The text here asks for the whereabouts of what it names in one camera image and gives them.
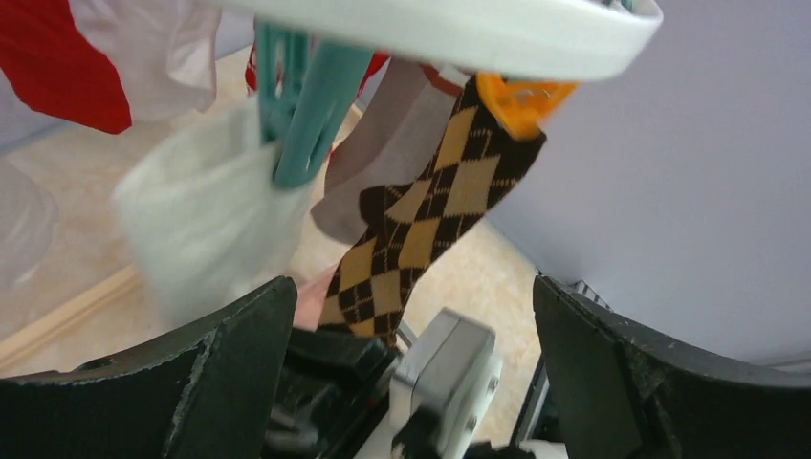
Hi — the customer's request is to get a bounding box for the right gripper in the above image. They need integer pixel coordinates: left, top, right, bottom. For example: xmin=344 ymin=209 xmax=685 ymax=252
xmin=260 ymin=329 xmax=401 ymax=458

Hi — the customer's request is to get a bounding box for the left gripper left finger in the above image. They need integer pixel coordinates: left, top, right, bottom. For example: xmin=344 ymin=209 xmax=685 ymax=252
xmin=1 ymin=276 xmax=296 ymax=458

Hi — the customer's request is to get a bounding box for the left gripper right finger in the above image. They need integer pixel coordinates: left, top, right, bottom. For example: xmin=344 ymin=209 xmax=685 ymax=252
xmin=533 ymin=276 xmax=810 ymax=458

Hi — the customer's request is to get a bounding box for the white sock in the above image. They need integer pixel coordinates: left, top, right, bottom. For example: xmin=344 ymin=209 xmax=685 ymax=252
xmin=113 ymin=98 xmax=313 ymax=328

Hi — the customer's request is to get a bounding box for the white round sock hanger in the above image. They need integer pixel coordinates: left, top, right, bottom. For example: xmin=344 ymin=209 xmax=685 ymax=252
xmin=216 ymin=0 xmax=664 ymax=81

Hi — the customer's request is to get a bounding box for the pink plastic basket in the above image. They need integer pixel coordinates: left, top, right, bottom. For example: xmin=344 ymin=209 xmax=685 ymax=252
xmin=293 ymin=264 xmax=337 ymax=330

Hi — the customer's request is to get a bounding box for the wooden drying rack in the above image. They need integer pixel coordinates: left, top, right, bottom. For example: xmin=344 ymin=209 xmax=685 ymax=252
xmin=1 ymin=265 xmax=142 ymax=373

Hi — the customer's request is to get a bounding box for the grey sock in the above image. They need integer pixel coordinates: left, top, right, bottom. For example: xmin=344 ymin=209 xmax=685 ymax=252
xmin=311 ymin=57 xmax=469 ymax=245

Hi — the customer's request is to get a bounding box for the orange clothes peg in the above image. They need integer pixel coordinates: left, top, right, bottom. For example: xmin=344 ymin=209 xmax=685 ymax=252
xmin=475 ymin=73 xmax=581 ymax=142

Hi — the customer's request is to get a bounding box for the teal clothes peg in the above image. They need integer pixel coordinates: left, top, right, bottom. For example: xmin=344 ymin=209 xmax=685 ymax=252
xmin=254 ymin=21 xmax=373 ymax=189

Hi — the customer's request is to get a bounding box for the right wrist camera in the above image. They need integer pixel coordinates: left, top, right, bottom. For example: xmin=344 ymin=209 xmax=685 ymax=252
xmin=355 ymin=308 xmax=503 ymax=458

